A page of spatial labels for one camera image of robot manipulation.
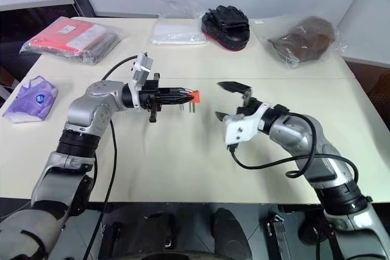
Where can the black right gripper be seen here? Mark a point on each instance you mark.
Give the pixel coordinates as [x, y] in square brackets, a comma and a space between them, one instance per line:
[247, 103]

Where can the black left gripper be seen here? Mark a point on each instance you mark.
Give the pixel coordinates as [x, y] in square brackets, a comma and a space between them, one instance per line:
[150, 97]

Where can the red hex key holder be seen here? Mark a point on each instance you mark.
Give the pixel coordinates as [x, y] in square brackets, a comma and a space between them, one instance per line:
[197, 96]

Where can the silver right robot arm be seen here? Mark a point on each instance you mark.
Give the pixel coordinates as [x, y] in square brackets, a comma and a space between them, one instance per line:
[317, 156]

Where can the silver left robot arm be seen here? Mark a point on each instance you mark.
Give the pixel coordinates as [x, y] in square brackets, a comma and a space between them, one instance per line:
[88, 114]

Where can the clear bag with white sheet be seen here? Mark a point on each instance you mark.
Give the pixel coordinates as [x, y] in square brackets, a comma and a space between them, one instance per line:
[176, 30]

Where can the black glove with red edge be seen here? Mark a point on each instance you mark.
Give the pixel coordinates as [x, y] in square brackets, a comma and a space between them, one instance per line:
[227, 28]

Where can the small white tag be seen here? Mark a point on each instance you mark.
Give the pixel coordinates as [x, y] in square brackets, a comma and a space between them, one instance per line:
[259, 22]

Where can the brown item in clear bag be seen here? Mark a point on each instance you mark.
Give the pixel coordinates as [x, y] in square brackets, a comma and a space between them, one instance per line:
[304, 40]

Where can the red white bagged package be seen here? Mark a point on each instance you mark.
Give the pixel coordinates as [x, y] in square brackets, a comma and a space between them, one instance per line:
[73, 40]

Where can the black upright bar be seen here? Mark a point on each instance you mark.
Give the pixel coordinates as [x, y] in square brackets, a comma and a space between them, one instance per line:
[275, 234]

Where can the purple plastic packet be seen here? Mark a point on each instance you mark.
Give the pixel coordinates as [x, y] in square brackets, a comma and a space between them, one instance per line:
[32, 100]

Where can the dark rounded shape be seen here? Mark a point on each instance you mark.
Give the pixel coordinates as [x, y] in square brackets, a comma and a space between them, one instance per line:
[311, 226]

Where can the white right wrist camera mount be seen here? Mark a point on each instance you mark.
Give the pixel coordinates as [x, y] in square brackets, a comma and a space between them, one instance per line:
[242, 127]

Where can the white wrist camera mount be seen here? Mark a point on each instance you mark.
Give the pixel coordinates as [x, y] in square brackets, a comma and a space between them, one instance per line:
[142, 70]
[242, 127]

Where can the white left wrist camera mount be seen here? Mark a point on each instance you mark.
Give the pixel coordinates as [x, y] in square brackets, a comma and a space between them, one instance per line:
[142, 70]

